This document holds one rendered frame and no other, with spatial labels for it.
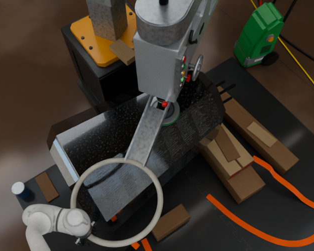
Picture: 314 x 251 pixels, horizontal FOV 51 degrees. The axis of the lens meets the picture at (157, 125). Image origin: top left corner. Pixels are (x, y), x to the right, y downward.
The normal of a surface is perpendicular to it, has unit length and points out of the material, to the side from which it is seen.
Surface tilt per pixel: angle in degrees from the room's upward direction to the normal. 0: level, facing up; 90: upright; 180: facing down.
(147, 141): 16
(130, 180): 45
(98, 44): 0
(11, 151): 0
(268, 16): 34
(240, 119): 0
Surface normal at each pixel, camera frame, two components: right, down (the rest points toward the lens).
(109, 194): 0.41, 0.17
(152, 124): -0.11, -0.23
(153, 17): -0.01, -0.47
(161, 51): -0.38, 0.82
